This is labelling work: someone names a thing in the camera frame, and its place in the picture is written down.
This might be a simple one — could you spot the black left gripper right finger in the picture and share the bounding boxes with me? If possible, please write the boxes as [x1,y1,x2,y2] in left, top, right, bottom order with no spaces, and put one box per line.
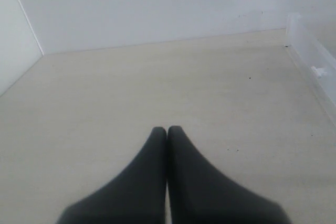
[167,126,286,223]

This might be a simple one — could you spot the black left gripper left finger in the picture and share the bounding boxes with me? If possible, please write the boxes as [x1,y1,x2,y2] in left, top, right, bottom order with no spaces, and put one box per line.
[58,127,167,223]

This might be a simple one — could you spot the clear plastic tray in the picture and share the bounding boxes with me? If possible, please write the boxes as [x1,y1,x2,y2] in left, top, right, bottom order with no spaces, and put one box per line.
[285,9,335,121]

